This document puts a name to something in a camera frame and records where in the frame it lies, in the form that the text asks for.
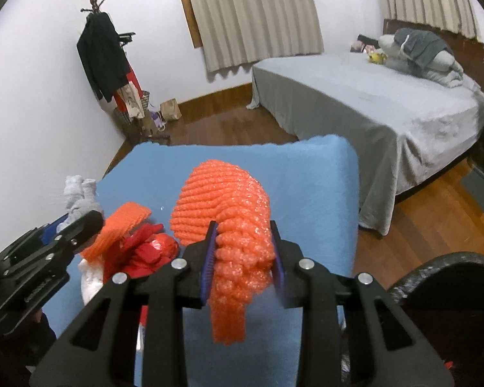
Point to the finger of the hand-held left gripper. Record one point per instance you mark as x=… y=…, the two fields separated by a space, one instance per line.
x=86 y=227
x=54 y=227

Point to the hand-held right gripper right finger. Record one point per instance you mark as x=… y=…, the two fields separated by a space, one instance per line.
x=277 y=266

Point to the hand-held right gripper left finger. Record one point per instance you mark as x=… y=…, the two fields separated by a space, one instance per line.
x=208 y=262

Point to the orange foam net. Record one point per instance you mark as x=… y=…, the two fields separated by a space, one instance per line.
x=121 y=219
x=226 y=209

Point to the red plastic bag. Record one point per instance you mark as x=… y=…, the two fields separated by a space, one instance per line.
x=153 y=250

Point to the black trash bin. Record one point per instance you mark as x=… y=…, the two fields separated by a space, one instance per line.
x=447 y=290

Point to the person's left forearm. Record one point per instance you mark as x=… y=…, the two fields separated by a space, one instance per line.
x=16 y=350

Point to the pale knotted cloth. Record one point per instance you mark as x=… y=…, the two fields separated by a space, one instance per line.
x=80 y=195

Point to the white crumpled tissue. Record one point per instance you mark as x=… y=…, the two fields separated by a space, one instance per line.
x=92 y=286

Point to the blue blanket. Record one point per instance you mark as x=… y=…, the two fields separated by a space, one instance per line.
x=306 y=193

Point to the woven basket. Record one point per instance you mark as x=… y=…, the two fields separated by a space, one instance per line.
x=123 y=119

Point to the white and purple bag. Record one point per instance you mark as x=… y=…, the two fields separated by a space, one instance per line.
x=159 y=121

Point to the red garment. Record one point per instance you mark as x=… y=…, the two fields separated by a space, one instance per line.
x=123 y=103

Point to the beige printed cloth bag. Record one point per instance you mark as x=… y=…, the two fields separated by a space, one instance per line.
x=132 y=100

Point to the brown paper bag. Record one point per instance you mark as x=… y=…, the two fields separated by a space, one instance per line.
x=170 y=109

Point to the black coat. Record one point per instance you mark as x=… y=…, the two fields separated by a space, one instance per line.
x=103 y=60

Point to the grey bedspread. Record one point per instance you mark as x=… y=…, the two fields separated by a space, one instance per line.
x=347 y=96

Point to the wooden bed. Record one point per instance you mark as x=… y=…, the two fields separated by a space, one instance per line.
x=367 y=100

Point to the grey flat board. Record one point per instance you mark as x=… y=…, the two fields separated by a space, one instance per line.
x=478 y=187

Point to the wooden coat rack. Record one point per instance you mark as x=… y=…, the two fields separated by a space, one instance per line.
x=93 y=2

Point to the yellow plush toy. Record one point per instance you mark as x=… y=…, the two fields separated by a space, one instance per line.
x=376 y=57

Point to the dark small cushion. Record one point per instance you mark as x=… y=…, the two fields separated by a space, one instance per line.
x=365 y=42

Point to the white pillow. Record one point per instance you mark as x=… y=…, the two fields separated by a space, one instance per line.
x=391 y=50

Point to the wide striped beige curtain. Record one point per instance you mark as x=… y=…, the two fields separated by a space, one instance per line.
x=254 y=16

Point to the folded grey quilt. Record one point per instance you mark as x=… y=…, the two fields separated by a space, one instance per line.
x=451 y=70

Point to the dark grey garment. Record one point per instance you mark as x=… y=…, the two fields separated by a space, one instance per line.
x=425 y=46

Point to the wooden window frame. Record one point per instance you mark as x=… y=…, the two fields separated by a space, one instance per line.
x=189 y=8

